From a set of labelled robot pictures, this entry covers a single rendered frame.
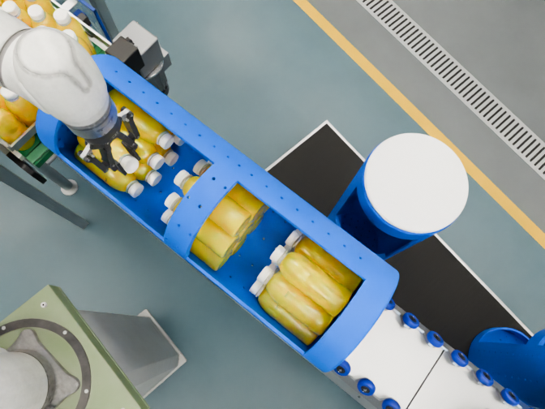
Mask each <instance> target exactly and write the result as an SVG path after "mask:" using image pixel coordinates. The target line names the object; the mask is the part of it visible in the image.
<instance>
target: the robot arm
mask: <svg viewBox="0 0 545 409"><path fill-rule="evenodd" d="M0 87H4V88H6V89H8V90H10V91H12V92H13V93H16V94H17V95H19V96H21V97H22V98H24V99H25V100H27V101H29V102H30V103H32V104H33V105H34V106H36V107H37V108H39V109H40V110H42V111H43V112H45V113H46V114H51V115H52V116H53V117H55V118H56V119H58V120H61V121H62V122H63V123H64V124H65V125H66V126H67V127H68V128H69V129H70V130H71V131H72V132H73V133H74V134H75V135H77V136H79V137H81V138H84V140H85V145H86V148H85V149H84V150H80V151H79V152H78V153H77V155H78V156H79V157H80V158H82V159H83V160H84V161H85V162H89V163H93V164H94V165H95V166H97V167H98V168H99V169H100V170H102V171H103V172H104V173H106V172H108V170H109V168H110V169H111V170H112V171H114V172H115V171H116V170H118V171H119V172H121V173H122V174H123V175H125V176H126V175H127V172H126V171H125V170H124V169H123V167H122V166H121V164H120V163H119V162H118V161H116V160H115V159H114V157H113V154H112V152H111V150H112V148H111V145H110V144H111V143H112V141H113V140H115V139H116V138H117V137H118V138H119V139H120V140H122V142H121V143H122V145H123V146H124V147H125V149H126V150H127V152H128V153H129V154H130V155H132V156H133V157H135V158H136V159H137V160H138V161H140V160H141V158H140V156H139V155H138V153H137V152H136V149H137V148H138V144H137V143H136V142H135V140H138V139H139V138H140V134H139V131H138V129H137V127H136V125H135V122H134V113H132V112H131V111H130V110H129V109H128V108H126V107H125V106H123V107H122V108H121V109H120V113H119V114H118V111H117V107H116V105H115V104H114V102H113V100H112V99H111V97H110V95H109V93H108V91H107V86H106V83H105V80H104V77H103V75H102V74H101V71H100V69H99V68H98V66H97V65H96V63H95V62H94V60H93V59H92V57H91V56H90V54H89V53H88V51H87V50H86V49H85V48H84V47H83V46H82V45H81V44H80V43H79V42H78V41H76V40H75V39H74V38H73V37H71V36H69V35H68V34H66V33H64V32H62V31H60V30H58V29H56V28H51V27H37V28H31V27H29V26H28V25H27V24H26V23H25V22H23V21H22V20H20V19H18V18H16V17H14V16H13V15H11V14H9V13H7V12H5V11H2V10H0ZM122 122H123V123H124V125H125V127H126V129H127V131H128V133H129V135H128V136H126V135H125V134H124V133H122V132H121V131H120V129H121V126H122ZM95 149H99V151H100V154H101V160H102V161H103V162H100V161H99V160H98V159H96V158H95V156H94V155H93V150H95ZM79 388H80V381H79V379H78V378H77V377H74V376H72V375H71V374H70V373H69V372H68V371H67V370H66V369H65V368H64V367H63V366H62V365H61V364H60V363H59V362H58V361H57V360H56V359H55V358H54V356H53V355H52V354H51V353H50V352H49V351H48V350H47V349H46V348H45V346H44V345H43V344H42V343H41V342H40V340H39V338H38V337H37V334H36V331H35V330H33V329H25V330H23V331H22V332H21V333H20V335H19V337H18V338H17V339H16V340H15V342H14V343H13V344H12V345H11V346H10V347H9V348H8V349H7V350H5V349H3V348H1V347H0V409H55V408H56V407H57V406H58V405H59V404H60V403H61V402H62V401H63V400H64V399H65V398H66V397H68V396H69V395H71V394H73V393H74V392H76V391H77V390H78V389H79Z"/></svg>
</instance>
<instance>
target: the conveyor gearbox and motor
mask: <svg viewBox="0 0 545 409"><path fill-rule="evenodd" d="M120 36H122V37H124V38H127V37H129V38H130V39H132V41H133V42H134V43H135V44H134V45H137V46H138V49H139V52H140V54H141V57H142V59H143V60H144V67H143V68H142V69H141V70H140V74H141V75H142V77H143V78H144V79H145V80H147V81H148V82H149V83H150V84H152V85H153V86H154V87H156V88H157V89H159V90H160V91H161V92H162V93H164V94H165V95H166V96H167V95H168V93H169V90H170V88H169V85H168V82H167V81H168V80H167V78H166V75H165V71H166V70H167V69H168V68H169V67H170V66H171V64H172V62H171V60H170V56H169V53H168V52H167V51H165V50H164V49H162V48H161V46H160V43H159V41H158V39H157V38H158V37H157V36H154V35H153V34H151V33H150V32H149V31H148V30H146V29H145V28H143V27H142V26H141V25H139V23H138V22H135V21H131V22H130V23H129V24H128V25H127V26H126V27H125V28H124V29H123V30H122V31H121V32H120V33H119V34H118V35H117V36H116V37H115V38H114V39H113V40H112V44H113V43H114V42H115V41H116V40H117V39H118V38H119V37H120Z"/></svg>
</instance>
